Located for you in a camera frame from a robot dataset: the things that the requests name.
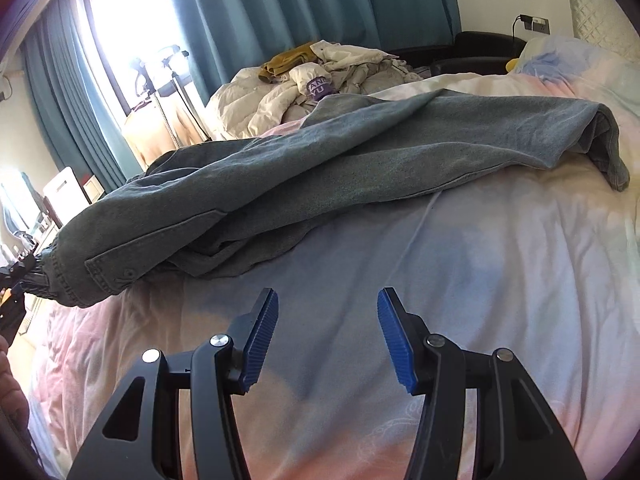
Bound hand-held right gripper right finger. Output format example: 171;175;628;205
376;286;588;480

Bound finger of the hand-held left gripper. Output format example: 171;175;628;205
0;252;40;281
4;280;37;302

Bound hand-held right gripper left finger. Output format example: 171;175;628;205
67;287;279;480

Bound blue denim jeans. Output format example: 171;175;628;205
37;89;631;308

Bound person's left hand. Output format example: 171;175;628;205
0;332;28;411

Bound desk mirror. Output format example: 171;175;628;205
0;170;43;231

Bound white chair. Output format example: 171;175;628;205
42;167;83;226

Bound pastel tie-dye duvet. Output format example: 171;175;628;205
20;35;640;480

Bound narrow teal curtain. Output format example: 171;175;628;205
22;0;146;206

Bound peach cloth cover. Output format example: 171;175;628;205
122;95;211;171

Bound cream down jacket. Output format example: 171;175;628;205
206;67;321;141

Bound window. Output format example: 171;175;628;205
82;0;211;116

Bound white printed garment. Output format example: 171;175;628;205
385;57;426;81

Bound mustard yellow garment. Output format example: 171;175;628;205
258;42;321;83

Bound black sofa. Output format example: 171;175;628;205
385;31;528;78

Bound wide teal curtain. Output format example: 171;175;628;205
165;0;463;106

